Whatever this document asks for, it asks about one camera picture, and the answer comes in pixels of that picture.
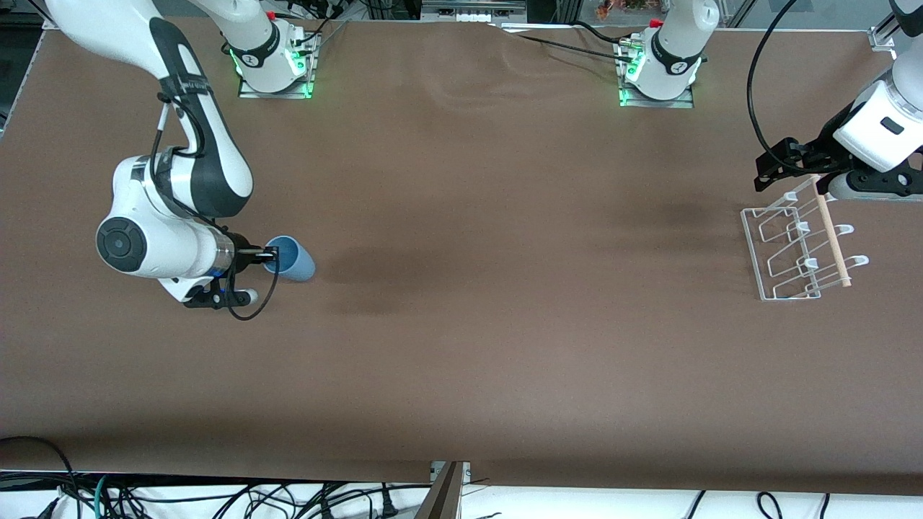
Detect blue plastic cup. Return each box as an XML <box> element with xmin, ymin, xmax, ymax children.
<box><xmin>263</xmin><ymin>236</ymin><xmax>316</xmax><ymax>282</ymax></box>

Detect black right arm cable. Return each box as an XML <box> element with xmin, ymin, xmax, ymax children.
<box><xmin>150</xmin><ymin>72</ymin><xmax>282</xmax><ymax>321</ymax></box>

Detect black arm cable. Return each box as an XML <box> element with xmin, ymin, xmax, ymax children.
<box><xmin>747</xmin><ymin>0</ymin><xmax>816</xmax><ymax>174</ymax></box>
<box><xmin>150</xmin><ymin>72</ymin><xmax>282</xmax><ymax>321</ymax></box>

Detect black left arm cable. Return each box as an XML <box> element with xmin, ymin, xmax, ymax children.
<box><xmin>747</xmin><ymin>0</ymin><xmax>816</xmax><ymax>174</ymax></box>

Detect white wire cup rack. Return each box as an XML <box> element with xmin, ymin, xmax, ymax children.
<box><xmin>741</xmin><ymin>175</ymin><xmax>870</xmax><ymax>302</ymax></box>

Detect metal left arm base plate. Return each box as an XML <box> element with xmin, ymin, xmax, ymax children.
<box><xmin>618</xmin><ymin>36</ymin><xmax>697</xmax><ymax>109</ymax></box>

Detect aluminium frame profile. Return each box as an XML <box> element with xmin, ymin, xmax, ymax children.
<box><xmin>869</xmin><ymin>0</ymin><xmax>911</xmax><ymax>51</ymax></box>

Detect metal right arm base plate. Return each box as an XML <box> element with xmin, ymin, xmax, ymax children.
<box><xmin>238</xmin><ymin>30</ymin><xmax>319</xmax><ymax>99</ymax></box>

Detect tangled black floor cables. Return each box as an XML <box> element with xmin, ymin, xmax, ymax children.
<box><xmin>108</xmin><ymin>482</ymin><xmax>433</xmax><ymax>519</ymax></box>

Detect black cable on table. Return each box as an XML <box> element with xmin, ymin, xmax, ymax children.
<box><xmin>498</xmin><ymin>20</ymin><xmax>635</xmax><ymax>62</ymax></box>

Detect thick black floor cable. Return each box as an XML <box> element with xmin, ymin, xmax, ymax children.
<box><xmin>0</xmin><ymin>436</ymin><xmax>81</xmax><ymax>519</ymax></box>

